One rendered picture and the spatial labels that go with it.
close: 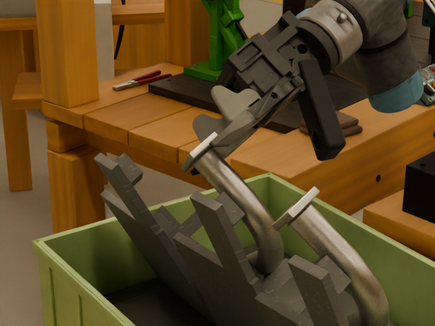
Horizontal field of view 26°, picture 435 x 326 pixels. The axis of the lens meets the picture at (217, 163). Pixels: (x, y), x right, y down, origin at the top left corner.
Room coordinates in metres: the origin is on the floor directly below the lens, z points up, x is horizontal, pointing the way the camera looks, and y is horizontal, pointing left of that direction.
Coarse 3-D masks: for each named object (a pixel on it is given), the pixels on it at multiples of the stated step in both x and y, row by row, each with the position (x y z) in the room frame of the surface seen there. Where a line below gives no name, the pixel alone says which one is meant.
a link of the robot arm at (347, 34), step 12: (324, 0) 1.11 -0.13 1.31; (312, 12) 1.09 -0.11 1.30; (324, 12) 1.09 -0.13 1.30; (336, 12) 1.09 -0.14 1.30; (348, 12) 1.09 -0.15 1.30; (324, 24) 1.07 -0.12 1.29; (336, 24) 1.07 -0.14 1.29; (348, 24) 1.08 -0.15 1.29; (336, 36) 1.07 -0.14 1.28; (348, 36) 1.07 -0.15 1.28; (360, 36) 1.09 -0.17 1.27; (336, 48) 1.07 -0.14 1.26; (348, 48) 1.07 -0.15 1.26
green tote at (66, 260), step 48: (288, 192) 1.34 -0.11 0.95; (48, 240) 1.16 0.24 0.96; (96, 240) 1.20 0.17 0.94; (240, 240) 1.35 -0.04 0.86; (288, 240) 1.33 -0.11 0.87; (384, 240) 1.16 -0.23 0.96; (48, 288) 1.13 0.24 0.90; (96, 288) 1.20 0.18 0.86; (384, 288) 1.15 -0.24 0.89; (432, 288) 1.08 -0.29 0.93
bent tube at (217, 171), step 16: (208, 144) 0.95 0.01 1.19; (192, 160) 0.94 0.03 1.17; (208, 160) 0.95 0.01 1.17; (224, 160) 0.96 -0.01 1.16; (208, 176) 0.95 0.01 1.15; (224, 176) 0.94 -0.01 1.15; (240, 192) 0.94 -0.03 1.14; (240, 208) 0.93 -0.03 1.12; (256, 208) 0.93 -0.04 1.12; (256, 224) 0.93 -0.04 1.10; (272, 224) 0.93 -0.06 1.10; (256, 240) 0.93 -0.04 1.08; (272, 240) 0.93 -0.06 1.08; (256, 256) 0.97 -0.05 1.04; (272, 256) 0.94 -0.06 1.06
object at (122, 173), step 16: (96, 160) 1.06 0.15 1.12; (112, 160) 1.04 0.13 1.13; (128, 160) 1.06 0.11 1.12; (112, 176) 1.04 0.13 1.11; (128, 176) 1.05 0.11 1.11; (128, 192) 1.04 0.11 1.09; (112, 208) 1.17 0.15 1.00; (128, 208) 1.09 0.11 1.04; (144, 208) 1.05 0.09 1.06; (128, 224) 1.15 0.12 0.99; (144, 224) 1.07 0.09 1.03; (144, 240) 1.13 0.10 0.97; (160, 240) 1.06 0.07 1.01; (144, 256) 1.21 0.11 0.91; (160, 256) 1.12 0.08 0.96; (176, 256) 1.07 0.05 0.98; (160, 272) 1.19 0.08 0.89; (176, 272) 1.10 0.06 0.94; (176, 288) 1.17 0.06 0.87; (192, 288) 1.09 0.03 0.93; (192, 304) 1.15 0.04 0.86
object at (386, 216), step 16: (400, 192) 1.55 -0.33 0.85; (368, 208) 1.49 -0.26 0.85; (384, 208) 1.49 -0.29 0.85; (400, 208) 1.49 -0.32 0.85; (368, 224) 1.48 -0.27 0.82; (384, 224) 1.45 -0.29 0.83; (400, 224) 1.43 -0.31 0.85; (416, 224) 1.42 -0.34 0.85; (432, 224) 1.42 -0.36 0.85; (400, 240) 1.43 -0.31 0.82; (416, 240) 1.40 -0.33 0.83; (432, 240) 1.38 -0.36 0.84; (432, 256) 1.38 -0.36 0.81
